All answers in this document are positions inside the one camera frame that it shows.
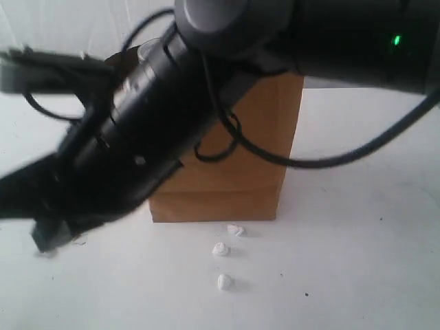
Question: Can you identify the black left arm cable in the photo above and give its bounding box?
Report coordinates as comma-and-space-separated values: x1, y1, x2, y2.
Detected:
23, 8, 440, 171

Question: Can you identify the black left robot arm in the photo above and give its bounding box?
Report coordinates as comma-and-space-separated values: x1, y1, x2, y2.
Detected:
1, 1, 439, 253

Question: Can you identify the large brown paper bag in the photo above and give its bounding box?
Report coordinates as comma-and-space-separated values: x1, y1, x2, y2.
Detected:
102, 44, 305, 223

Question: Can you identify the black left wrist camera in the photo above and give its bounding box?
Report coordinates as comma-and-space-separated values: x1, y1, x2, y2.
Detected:
1, 47, 113, 94

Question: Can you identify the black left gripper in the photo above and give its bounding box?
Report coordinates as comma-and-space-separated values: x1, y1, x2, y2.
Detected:
0, 113, 183, 254

